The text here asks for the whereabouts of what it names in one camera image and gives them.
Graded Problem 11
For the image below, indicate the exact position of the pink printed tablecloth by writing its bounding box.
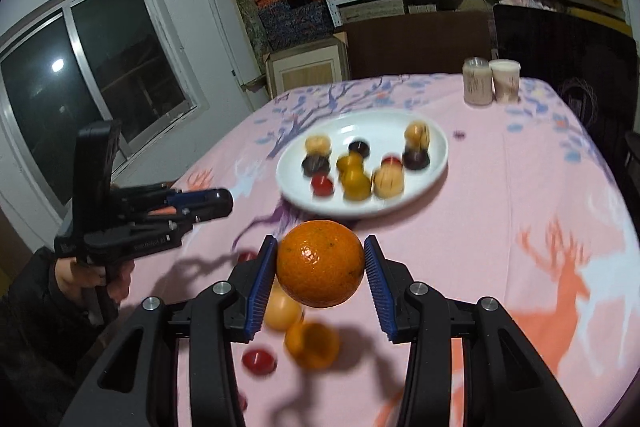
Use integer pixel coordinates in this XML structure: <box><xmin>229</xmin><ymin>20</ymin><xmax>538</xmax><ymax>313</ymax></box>
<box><xmin>100</xmin><ymin>74</ymin><xmax>640</xmax><ymax>427</ymax></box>

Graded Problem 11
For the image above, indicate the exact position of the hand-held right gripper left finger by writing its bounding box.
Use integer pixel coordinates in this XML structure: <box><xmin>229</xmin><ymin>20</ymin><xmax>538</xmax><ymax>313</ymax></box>
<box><xmin>60</xmin><ymin>235</ymin><xmax>279</xmax><ymax>427</ymax></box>

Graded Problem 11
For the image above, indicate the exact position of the sliding glass window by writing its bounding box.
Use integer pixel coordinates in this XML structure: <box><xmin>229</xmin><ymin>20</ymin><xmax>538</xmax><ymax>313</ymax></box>
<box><xmin>0</xmin><ymin>0</ymin><xmax>211</xmax><ymax>233</ymax></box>

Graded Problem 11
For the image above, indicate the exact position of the white paper cup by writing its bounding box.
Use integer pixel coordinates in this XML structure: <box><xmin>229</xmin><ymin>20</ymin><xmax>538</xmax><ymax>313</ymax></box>
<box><xmin>489</xmin><ymin>59</ymin><xmax>522</xmax><ymax>104</ymax></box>

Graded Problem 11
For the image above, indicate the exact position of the marble pattern panel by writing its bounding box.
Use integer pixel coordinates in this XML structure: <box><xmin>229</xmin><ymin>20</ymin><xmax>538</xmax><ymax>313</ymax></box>
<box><xmin>230</xmin><ymin>0</ymin><xmax>271</xmax><ymax>58</ymax></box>

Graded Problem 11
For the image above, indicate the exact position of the large yellow tomato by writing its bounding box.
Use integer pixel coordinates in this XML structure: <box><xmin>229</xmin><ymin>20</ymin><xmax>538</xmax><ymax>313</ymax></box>
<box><xmin>264</xmin><ymin>282</ymin><xmax>304</xmax><ymax>328</ymax></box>

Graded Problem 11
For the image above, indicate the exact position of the orange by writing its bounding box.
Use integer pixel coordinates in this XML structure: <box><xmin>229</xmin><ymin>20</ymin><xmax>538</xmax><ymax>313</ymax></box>
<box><xmin>276</xmin><ymin>220</ymin><xmax>366</xmax><ymax>308</ymax></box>

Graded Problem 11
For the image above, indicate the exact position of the person's left hand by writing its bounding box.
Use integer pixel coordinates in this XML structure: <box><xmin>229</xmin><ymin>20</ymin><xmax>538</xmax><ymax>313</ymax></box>
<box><xmin>55</xmin><ymin>257</ymin><xmax>136</xmax><ymax>305</ymax></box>

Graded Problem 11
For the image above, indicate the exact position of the orange small cup piece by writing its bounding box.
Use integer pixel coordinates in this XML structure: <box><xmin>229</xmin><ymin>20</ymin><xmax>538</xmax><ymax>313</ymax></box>
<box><xmin>285</xmin><ymin>322</ymin><xmax>341</xmax><ymax>371</ymax></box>

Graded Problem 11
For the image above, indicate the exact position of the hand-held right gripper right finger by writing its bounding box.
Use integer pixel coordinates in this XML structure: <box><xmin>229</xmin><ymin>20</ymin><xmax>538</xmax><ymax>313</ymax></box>
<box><xmin>363</xmin><ymin>235</ymin><xmax>583</xmax><ymax>427</ymax></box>

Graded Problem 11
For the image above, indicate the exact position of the dark brown board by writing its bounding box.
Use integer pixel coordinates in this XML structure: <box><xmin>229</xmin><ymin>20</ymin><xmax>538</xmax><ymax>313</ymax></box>
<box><xmin>345</xmin><ymin>14</ymin><xmax>496</xmax><ymax>80</ymax></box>

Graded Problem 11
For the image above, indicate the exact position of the white wall rail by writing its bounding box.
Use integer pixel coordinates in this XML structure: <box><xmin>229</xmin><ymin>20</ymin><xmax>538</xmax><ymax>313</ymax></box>
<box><xmin>205</xmin><ymin>0</ymin><xmax>252</xmax><ymax>88</ymax></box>

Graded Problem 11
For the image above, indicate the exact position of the white plate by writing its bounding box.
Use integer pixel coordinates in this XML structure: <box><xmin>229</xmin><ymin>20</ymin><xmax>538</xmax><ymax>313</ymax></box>
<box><xmin>276</xmin><ymin>109</ymin><xmax>449</xmax><ymax>221</ymax></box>

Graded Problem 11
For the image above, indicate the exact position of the person's left forearm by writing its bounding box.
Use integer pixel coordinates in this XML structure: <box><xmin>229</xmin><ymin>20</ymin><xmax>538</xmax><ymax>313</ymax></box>
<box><xmin>0</xmin><ymin>247</ymin><xmax>123</xmax><ymax>390</ymax></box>

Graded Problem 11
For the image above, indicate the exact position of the beige drink can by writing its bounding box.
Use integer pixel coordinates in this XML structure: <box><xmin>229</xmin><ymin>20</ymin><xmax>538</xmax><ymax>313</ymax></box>
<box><xmin>462</xmin><ymin>57</ymin><xmax>495</xmax><ymax>106</ymax></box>

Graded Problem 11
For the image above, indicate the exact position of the spotted pale yellow fruit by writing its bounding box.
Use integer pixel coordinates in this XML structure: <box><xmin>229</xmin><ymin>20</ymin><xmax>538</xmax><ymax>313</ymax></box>
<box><xmin>372</xmin><ymin>166</ymin><xmax>406</xmax><ymax>200</ymax></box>
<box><xmin>405</xmin><ymin>121</ymin><xmax>431</xmax><ymax>152</ymax></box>

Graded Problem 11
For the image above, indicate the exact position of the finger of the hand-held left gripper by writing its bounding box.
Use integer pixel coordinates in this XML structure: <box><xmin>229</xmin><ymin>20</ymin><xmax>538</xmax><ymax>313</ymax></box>
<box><xmin>111</xmin><ymin>187</ymin><xmax>234</xmax><ymax>217</ymax></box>
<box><xmin>116</xmin><ymin>206</ymin><xmax>203</xmax><ymax>239</ymax></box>

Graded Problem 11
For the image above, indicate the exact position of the cardboard box with frame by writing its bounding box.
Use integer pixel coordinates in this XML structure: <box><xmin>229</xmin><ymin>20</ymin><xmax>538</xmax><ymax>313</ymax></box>
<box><xmin>262</xmin><ymin>32</ymin><xmax>350</xmax><ymax>99</ymax></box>

